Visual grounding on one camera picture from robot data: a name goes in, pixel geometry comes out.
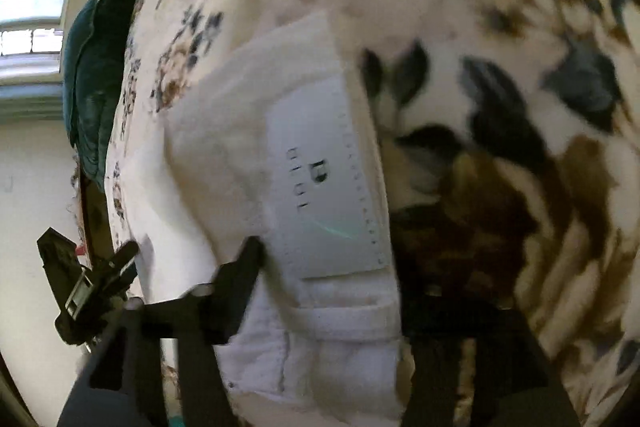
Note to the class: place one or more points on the floral fleece blanket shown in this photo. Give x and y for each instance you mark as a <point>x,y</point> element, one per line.
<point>500,82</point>

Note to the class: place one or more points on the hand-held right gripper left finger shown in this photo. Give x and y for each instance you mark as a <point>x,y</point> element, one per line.
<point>240,277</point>

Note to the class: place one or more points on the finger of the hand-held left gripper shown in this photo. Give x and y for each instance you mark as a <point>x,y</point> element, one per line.
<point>125,253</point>

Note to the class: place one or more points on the white pants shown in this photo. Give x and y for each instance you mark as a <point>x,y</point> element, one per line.
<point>225,157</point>

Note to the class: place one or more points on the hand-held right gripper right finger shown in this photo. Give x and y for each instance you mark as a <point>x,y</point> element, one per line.
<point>425,319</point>

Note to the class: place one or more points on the dark green pillow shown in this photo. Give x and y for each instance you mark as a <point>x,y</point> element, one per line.
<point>95,82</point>

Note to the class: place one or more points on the window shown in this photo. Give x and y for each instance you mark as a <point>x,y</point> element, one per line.
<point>30,22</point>

